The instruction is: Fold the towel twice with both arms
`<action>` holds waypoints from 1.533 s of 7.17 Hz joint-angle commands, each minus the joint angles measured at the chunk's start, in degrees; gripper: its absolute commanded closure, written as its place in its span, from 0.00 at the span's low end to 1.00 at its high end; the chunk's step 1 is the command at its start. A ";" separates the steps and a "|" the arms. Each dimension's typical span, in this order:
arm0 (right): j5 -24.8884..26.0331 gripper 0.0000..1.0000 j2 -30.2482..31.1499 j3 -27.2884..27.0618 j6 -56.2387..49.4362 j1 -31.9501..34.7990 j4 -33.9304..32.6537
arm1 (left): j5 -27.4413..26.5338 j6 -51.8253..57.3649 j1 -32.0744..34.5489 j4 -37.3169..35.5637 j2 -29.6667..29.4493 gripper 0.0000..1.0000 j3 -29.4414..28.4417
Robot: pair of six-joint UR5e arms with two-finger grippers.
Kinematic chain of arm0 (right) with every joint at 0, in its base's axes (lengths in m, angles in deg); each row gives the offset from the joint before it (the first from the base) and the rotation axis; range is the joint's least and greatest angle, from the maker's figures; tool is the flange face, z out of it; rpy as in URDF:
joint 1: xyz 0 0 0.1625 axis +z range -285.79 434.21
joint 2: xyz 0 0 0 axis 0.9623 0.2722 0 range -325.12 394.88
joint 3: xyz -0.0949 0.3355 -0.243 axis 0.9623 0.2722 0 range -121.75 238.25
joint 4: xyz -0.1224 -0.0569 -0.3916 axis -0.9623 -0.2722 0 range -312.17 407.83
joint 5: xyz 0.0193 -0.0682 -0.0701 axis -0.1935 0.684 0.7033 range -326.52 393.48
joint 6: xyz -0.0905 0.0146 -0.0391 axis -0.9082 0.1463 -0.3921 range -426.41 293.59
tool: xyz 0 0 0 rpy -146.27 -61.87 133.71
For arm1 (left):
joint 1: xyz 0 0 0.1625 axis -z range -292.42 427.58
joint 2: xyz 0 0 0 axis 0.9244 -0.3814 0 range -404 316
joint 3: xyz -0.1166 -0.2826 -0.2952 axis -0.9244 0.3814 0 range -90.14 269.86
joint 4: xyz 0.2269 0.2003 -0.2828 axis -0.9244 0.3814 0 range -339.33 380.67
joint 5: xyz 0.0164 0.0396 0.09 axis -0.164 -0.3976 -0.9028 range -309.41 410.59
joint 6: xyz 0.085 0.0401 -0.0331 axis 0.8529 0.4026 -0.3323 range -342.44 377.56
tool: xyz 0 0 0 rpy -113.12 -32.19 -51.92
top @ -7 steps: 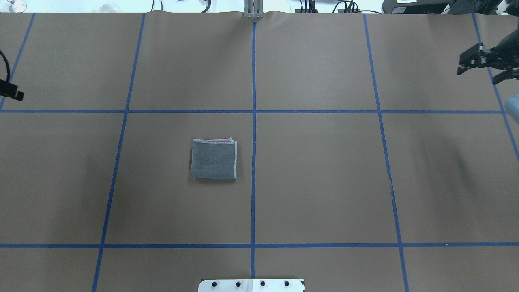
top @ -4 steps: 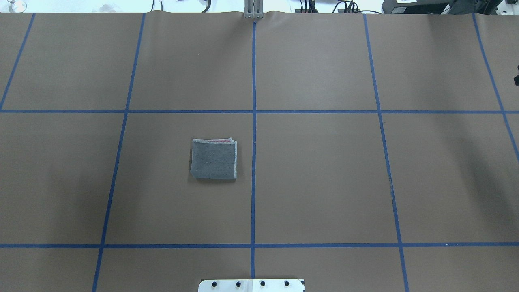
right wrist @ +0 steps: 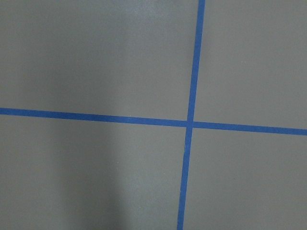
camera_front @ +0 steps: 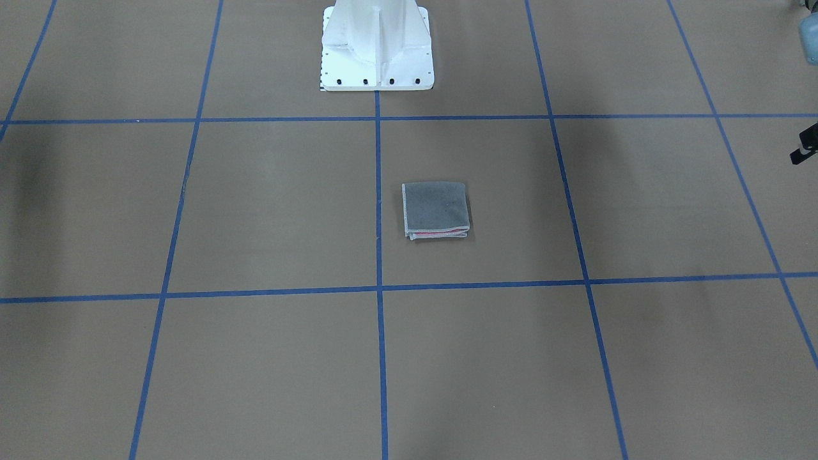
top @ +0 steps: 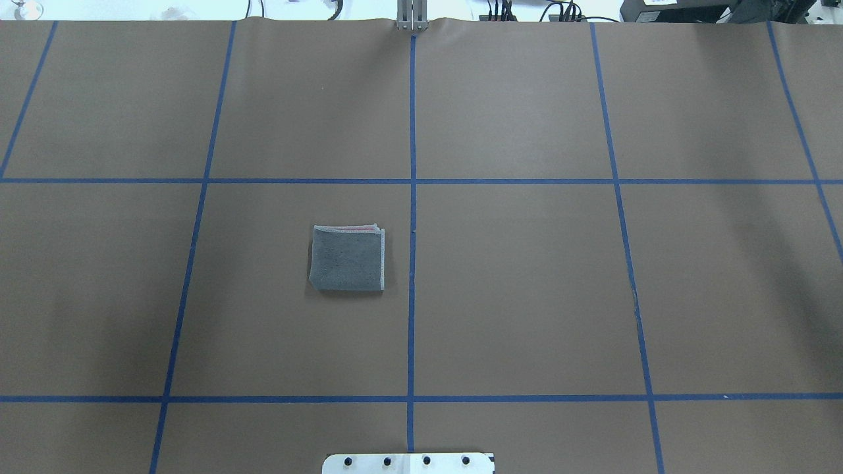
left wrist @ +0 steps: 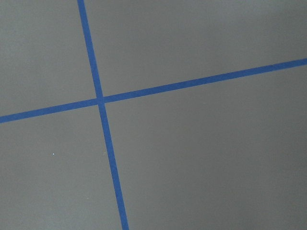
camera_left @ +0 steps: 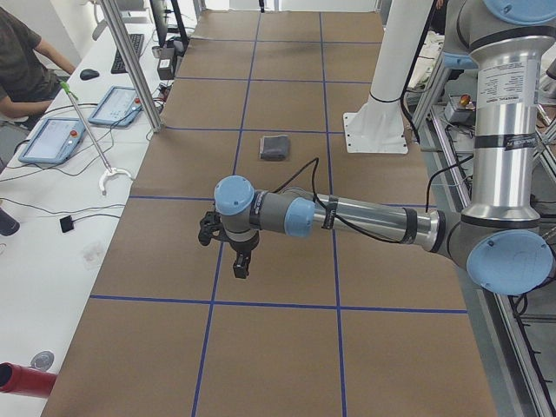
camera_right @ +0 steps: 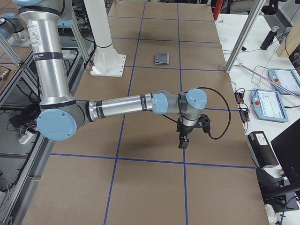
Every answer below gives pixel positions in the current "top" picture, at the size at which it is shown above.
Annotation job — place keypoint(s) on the black box white label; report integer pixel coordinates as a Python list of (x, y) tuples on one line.
[(674, 11)]

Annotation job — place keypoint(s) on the aluminium frame post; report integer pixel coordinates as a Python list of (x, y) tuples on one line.
[(411, 15)]

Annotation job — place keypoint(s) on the pink and blue towel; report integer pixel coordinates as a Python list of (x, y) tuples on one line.
[(348, 258)]

